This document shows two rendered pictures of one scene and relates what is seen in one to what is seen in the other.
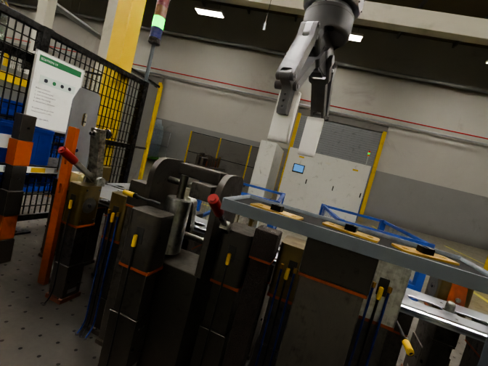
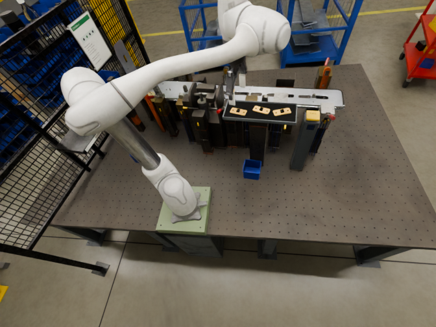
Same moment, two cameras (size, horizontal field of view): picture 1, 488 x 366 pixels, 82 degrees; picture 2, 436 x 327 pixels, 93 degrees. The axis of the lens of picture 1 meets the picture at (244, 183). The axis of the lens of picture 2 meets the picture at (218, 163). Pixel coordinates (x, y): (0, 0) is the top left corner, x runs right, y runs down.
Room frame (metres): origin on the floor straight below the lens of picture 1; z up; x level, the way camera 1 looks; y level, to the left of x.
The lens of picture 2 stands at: (-0.38, 0.00, 1.92)
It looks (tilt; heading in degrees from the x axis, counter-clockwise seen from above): 55 degrees down; 7
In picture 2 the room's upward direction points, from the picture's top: 13 degrees counter-clockwise
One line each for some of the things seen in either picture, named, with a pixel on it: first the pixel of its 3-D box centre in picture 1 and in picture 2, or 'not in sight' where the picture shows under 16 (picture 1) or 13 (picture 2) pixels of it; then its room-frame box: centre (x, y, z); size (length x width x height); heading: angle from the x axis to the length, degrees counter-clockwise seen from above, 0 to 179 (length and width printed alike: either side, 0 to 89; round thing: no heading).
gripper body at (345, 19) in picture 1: (322, 43); (235, 62); (0.45, -0.06, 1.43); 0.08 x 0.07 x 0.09; 152
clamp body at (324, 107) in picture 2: not in sight; (318, 132); (0.47, -0.56, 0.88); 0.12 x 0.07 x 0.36; 163
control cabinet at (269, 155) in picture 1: (267, 167); not in sight; (9.77, -0.67, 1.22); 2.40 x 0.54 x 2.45; 168
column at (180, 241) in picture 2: not in sight; (200, 228); (0.12, 0.32, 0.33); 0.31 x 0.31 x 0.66; 81
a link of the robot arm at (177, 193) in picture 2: not in sight; (177, 193); (0.13, 0.32, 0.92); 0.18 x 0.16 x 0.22; 34
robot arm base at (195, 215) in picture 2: not in sight; (188, 205); (0.12, 0.30, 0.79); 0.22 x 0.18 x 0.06; 91
